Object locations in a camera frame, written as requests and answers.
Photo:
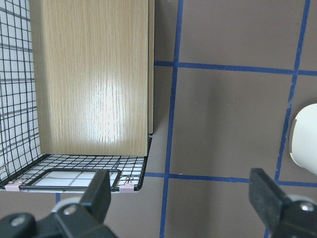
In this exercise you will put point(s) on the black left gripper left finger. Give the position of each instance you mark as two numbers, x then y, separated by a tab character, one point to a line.
97	196

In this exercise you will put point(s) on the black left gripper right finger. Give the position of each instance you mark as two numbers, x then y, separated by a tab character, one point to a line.
267	198

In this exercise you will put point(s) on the white two-slot toaster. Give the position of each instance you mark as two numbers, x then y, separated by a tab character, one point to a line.
303	139

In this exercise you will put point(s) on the wire basket with wooden shelf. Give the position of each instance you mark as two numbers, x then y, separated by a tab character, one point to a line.
76	93

